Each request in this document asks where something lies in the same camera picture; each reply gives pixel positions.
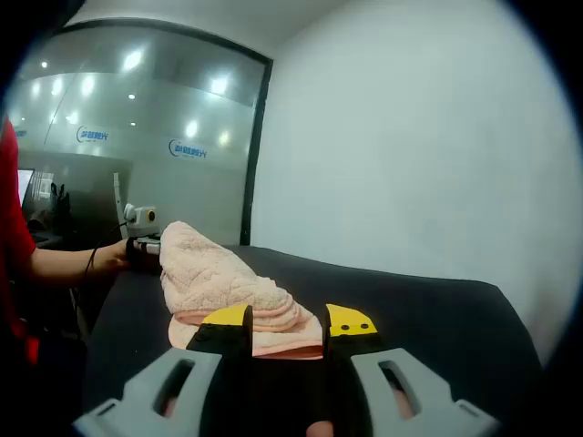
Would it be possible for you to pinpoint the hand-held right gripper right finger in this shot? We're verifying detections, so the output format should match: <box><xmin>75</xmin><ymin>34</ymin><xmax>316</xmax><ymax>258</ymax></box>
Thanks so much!
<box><xmin>321</xmin><ymin>302</ymin><xmax>502</xmax><ymax>437</ymax></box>

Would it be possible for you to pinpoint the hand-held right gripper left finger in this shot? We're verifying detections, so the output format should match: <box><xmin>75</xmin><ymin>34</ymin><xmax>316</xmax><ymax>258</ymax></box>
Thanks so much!
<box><xmin>72</xmin><ymin>303</ymin><xmax>254</xmax><ymax>437</ymax></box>

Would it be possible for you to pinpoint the pink fluffy towel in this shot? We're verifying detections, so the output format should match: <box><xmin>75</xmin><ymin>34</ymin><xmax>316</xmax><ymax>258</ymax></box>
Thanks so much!
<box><xmin>159</xmin><ymin>220</ymin><xmax>326</xmax><ymax>362</ymax></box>

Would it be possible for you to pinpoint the person's left hand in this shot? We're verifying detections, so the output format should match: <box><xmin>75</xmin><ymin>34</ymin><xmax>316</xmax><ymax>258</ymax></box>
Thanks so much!
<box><xmin>97</xmin><ymin>239</ymin><xmax>134</xmax><ymax>273</ymax></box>

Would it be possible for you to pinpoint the black spiky object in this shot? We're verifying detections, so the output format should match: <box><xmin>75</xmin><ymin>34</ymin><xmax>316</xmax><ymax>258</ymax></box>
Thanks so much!
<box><xmin>49</xmin><ymin>182</ymin><xmax>72</xmax><ymax>214</ymax></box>

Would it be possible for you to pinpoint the computer monitor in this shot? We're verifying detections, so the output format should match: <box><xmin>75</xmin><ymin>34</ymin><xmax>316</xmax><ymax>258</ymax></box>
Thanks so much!
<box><xmin>16</xmin><ymin>168</ymin><xmax>36</xmax><ymax>207</ymax></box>

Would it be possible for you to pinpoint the black cable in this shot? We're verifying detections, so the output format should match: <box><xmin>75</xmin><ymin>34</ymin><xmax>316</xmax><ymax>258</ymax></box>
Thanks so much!
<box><xmin>67</xmin><ymin>219</ymin><xmax>131</xmax><ymax>329</ymax></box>

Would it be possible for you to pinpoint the glass partition with black frame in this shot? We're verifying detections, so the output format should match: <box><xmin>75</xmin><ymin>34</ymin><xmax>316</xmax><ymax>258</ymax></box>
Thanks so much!
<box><xmin>6</xmin><ymin>17</ymin><xmax>274</xmax><ymax>249</ymax></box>

